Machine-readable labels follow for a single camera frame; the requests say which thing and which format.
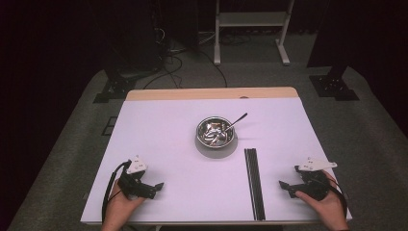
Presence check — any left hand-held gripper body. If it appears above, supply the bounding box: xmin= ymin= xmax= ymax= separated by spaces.
xmin=116 ymin=155 xmax=157 ymax=200

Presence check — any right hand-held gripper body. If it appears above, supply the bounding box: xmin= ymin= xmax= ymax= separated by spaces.
xmin=292 ymin=157 xmax=339 ymax=202

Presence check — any stainless steel bowl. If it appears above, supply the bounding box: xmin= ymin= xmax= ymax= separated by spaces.
xmin=195 ymin=115 xmax=237 ymax=150

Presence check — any metal spoon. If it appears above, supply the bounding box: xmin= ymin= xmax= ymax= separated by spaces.
xmin=209 ymin=112 xmax=249 ymax=147

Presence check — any person's right hand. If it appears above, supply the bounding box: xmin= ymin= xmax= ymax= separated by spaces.
xmin=294 ymin=170 xmax=349 ymax=228

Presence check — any person's left hand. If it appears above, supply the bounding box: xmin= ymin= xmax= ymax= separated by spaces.
xmin=104 ymin=182 xmax=147 ymax=224

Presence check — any white table cover sheet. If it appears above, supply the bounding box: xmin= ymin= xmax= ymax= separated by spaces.
xmin=80 ymin=96 xmax=353 ymax=224

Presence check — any black stand base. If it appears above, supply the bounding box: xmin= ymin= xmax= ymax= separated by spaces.
xmin=92 ymin=68 xmax=139 ymax=104
xmin=308 ymin=65 xmax=360 ymax=102

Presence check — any wooden table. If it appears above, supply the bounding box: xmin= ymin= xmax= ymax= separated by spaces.
xmin=80 ymin=86 xmax=353 ymax=226

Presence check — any dark equipment cabinet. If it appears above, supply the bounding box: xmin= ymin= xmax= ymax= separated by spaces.
xmin=102 ymin=0 xmax=200 ymax=73

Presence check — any white metal stand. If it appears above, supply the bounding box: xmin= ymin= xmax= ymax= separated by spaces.
xmin=213 ymin=0 xmax=295 ymax=66

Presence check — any right hand-held gripper cable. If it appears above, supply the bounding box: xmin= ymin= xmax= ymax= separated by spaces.
xmin=325 ymin=174 xmax=349 ymax=220

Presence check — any hand-held gripper cable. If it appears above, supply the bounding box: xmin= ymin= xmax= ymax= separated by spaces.
xmin=101 ymin=160 xmax=133 ymax=224
xmin=325 ymin=174 xmax=349 ymax=220

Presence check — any black floor outlet frame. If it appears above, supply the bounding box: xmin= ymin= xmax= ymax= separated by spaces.
xmin=101 ymin=115 xmax=118 ymax=137

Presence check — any left hand-held gripper cable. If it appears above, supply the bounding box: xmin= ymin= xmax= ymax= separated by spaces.
xmin=101 ymin=160 xmax=133 ymax=224

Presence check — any black floor cable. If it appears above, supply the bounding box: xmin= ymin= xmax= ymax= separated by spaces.
xmin=197 ymin=48 xmax=229 ymax=89
xmin=142 ymin=54 xmax=184 ymax=90

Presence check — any tangle of black cables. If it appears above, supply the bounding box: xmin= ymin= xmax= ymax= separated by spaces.
xmin=220 ymin=31 xmax=253 ymax=46

